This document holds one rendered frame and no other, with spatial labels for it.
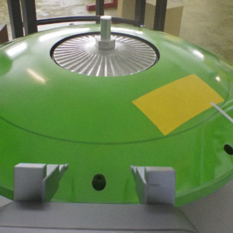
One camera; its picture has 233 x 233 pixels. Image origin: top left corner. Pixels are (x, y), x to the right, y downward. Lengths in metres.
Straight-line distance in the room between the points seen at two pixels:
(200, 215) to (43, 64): 0.25
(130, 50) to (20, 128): 0.13
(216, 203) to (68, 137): 0.24
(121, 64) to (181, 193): 0.13
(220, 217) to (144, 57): 0.21
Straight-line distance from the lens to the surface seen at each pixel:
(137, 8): 2.10
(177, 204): 0.20
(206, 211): 0.39
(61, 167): 0.16
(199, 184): 0.20
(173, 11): 2.16
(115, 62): 0.27
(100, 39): 0.29
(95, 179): 0.19
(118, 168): 0.19
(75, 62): 0.27
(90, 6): 4.32
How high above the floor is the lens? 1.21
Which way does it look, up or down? 36 degrees down
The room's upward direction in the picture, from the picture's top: 3 degrees clockwise
